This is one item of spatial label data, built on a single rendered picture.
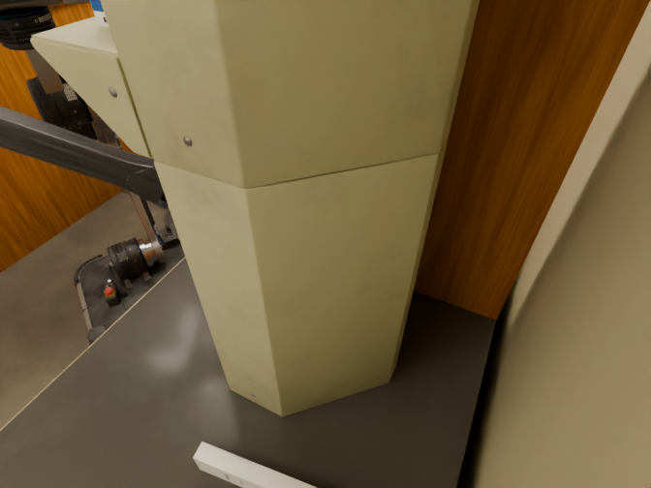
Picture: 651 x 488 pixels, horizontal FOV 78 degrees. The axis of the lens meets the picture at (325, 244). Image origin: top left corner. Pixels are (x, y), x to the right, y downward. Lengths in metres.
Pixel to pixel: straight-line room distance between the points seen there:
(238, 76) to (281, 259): 0.20
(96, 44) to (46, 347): 1.97
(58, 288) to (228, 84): 2.29
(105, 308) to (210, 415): 1.28
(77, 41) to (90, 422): 0.60
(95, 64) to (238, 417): 0.56
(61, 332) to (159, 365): 1.51
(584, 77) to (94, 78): 0.56
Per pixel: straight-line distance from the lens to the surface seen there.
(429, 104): 0.40
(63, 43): 0.46
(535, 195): 0.71
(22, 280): 2.71
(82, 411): 0.86
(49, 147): 0.74
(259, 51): 0.33
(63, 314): 2.41
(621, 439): 0.34
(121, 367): 0.88
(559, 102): 0.65
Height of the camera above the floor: 1.62
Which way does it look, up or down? 43 degrees down
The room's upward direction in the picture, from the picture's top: straight up
